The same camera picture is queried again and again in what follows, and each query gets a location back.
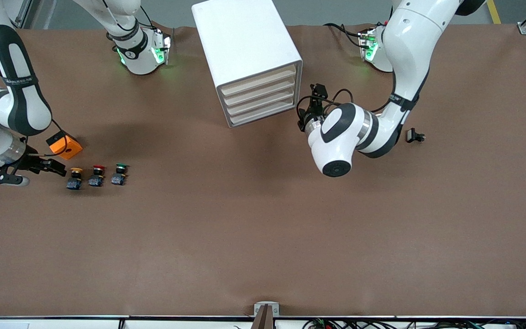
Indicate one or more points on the orange black box with hole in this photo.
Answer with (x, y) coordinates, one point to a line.
(72, 148)

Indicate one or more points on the grey metal table bracket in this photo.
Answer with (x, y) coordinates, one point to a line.
(258, 307)

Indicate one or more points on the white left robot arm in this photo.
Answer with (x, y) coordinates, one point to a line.
(336, 151)

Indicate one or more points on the green push button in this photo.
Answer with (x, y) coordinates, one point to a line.
(118, 179)

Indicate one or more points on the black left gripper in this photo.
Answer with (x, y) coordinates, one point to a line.
(312, 116)

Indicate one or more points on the brown paper table cover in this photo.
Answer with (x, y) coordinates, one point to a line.
(263, 228)

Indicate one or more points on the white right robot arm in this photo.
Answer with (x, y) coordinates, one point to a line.
(139, 59)

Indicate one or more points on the yellow push button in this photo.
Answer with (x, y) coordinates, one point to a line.
(75, 183)

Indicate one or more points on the red push button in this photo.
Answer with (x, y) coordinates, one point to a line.
(96, 180)

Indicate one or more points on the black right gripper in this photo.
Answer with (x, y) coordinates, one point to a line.
(36, 163)

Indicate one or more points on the small black clip component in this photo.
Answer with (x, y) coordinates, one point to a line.
(411, 135)

